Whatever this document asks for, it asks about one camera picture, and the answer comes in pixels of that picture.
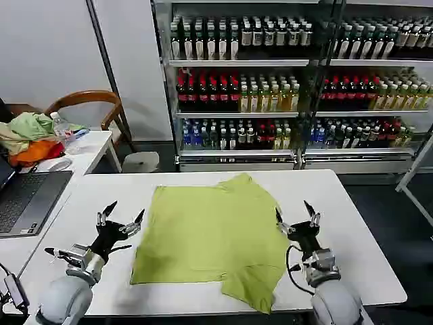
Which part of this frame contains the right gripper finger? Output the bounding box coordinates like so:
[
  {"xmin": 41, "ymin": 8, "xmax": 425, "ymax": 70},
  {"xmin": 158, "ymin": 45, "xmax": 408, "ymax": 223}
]
[
  {"xmin": 274, "ymin": 206, "xmax": 296, "ymax": 236},
  {"xmin": 302, "ymin": 200, "xmax": 322, "ymax": 228}
]

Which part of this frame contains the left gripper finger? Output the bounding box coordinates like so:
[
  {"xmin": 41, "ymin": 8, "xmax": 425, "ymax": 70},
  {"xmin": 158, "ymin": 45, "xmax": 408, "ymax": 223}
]
[
  {"xmin": 118, "ymin": 209, "xmax": 146, "ymax": 235},
  {"xmin": 96, "ymin": 200, "xmax": 118, "ymax": 228}
]

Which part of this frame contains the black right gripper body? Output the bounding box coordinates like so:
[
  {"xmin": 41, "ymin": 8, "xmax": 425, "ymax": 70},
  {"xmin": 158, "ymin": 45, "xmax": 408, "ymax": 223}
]
[{"xmin": 288, "ymin": 221, "xmax": 328, "ymax": 261}]

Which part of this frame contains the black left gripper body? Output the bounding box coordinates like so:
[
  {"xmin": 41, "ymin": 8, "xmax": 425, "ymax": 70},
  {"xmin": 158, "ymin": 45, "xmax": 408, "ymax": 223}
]
[{"xmin": 89, "ymin": 221, "xmax": 132, "ymax": 262}]

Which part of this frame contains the green shirt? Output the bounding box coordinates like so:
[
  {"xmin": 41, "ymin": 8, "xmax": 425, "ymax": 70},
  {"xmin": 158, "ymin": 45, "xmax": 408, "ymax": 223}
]
[{"xmin": 130, "ymin": 173, "xmax": 290, "ymax": 315}]

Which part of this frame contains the round grey stool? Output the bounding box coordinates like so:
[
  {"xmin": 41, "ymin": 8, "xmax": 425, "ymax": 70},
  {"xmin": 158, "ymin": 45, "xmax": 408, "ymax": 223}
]
[{"xmin": 120, "ymin": 150, "xmax": 160, "ymax": 174}]

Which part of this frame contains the small white side table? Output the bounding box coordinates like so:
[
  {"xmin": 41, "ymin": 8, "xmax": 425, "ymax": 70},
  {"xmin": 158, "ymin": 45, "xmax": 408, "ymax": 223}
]
[{"xmin": 0, "ymin": 130, "xmax": 122, "ymax": 282}]

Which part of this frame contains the grey laptop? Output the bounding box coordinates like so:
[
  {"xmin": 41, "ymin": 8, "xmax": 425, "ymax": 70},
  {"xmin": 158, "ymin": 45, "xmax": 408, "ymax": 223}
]
[{"xmin": 0, "ymin": 157, "xmax": 74, "ymax": 238}]

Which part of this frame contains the clear plastic wrapper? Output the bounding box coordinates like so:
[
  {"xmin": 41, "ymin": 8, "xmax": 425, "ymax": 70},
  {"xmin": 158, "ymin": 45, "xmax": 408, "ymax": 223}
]
[{"xmin": 62, "ymin": 128, "xmax": 89, "ymax": 154}]

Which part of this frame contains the orange cloth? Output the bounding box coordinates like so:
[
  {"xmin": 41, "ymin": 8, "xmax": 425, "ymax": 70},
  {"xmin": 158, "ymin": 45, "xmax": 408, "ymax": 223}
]
[{"xmin": 8, "ymin": 139, "xmax": 66, "ymax": 167}]

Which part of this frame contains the clear plastic water bottle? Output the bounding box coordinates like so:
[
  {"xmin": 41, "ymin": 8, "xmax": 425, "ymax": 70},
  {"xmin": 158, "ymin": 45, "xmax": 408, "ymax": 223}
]
[{"xmin": 49, "ymin": 112, "xmax": 71, "ymax": 145}]

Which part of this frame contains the wooden chair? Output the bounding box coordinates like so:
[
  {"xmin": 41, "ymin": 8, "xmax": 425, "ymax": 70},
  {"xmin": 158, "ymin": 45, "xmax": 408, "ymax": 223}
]
[{"xmin": 43, "ymin": 89, "xmax": 133, "ymax": 150}]

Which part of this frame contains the light green cloth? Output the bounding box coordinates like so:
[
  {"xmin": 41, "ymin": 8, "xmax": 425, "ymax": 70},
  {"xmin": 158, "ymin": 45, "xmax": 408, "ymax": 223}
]
[{"xmin": 9, "ymin": 112, "xmax": 55, "ymax": 138}]

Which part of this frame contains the beige cloth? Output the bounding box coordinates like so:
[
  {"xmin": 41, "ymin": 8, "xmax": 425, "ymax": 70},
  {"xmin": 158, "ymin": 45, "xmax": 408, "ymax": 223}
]
[{"xmin": 0, "ymin": 122, "xmax": 33, "ymax": 150}]

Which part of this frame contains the dark metal pole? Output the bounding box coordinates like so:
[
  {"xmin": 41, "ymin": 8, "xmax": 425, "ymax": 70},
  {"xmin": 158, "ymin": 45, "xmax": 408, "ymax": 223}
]
[{"xmin": 293, "ymin": 0, "xmax": 341, "ymax": 170}]

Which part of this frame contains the grey metal pole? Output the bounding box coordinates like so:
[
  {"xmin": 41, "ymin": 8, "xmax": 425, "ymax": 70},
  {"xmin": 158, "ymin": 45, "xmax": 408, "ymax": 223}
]
[{"xmin": 85, "ymin": 0, "xmax": 138, "ymax": 154}]

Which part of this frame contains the black bag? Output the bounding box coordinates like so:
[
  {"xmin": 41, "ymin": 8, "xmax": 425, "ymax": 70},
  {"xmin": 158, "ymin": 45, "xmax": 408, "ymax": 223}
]
[{"xmin": 0, "ymin": 97, "xmax": 15, "ymax": 127}]

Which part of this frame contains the drinks shelf with bottles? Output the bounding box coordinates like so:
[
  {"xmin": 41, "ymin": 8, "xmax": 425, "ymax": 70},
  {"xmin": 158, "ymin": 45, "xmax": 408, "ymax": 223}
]
[
  {"xmin": 151, "ymin": 0, "xmax": 314, "ymax": 173},
  {"xmin": 302, "ymin": 0, "xmax": 433, "ymax": 174}
]

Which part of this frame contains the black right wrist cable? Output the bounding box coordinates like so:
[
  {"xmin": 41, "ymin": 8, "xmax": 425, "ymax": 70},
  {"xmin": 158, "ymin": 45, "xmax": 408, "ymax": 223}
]
[{"xmin": 286, "ymin": 244, "xmax": 316, "ymax": 296}]

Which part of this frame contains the black cable with adapter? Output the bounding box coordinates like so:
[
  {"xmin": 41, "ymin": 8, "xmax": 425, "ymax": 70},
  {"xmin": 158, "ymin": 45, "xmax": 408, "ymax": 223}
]
[{"xmin": 0, "ymin": 262, "xmax": 31, "ymax": 318}]

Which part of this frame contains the white metal frame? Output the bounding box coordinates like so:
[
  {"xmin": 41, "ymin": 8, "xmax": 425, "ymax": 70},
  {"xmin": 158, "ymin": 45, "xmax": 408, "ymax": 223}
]
[{"xmin": 394, "ymin": 134, "xmax": 433, "ymax": 233}]

